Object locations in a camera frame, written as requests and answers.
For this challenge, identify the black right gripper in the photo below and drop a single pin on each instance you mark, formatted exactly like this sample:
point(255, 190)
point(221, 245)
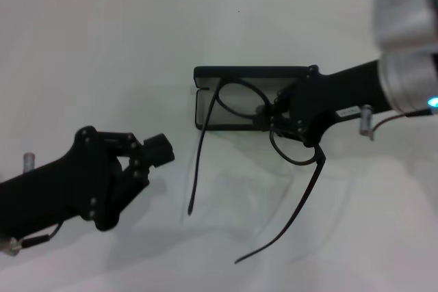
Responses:
point(325, 93)

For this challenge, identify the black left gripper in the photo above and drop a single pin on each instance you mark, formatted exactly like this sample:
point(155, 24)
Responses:
point(68, 189)

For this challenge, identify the black glasses case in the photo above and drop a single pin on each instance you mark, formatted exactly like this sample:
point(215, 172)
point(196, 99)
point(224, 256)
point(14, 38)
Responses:
point(239, 72)

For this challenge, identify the black glasses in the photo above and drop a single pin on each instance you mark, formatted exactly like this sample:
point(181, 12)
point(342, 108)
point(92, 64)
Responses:
point(322, 157)

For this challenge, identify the silver plug on right gripper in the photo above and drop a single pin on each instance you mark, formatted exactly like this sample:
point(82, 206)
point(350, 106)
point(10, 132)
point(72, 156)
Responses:
point(365, 121)

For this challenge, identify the silver plug on gripper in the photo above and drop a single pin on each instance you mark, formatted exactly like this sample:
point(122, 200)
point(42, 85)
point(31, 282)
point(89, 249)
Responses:
point(28, 162)
point(365, 121)

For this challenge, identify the silver plug on left gripper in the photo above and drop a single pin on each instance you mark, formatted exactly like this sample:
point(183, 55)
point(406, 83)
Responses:
point(28, 162)

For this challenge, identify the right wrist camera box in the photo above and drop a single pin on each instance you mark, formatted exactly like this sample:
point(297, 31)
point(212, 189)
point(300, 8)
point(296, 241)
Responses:
point(400, 4)

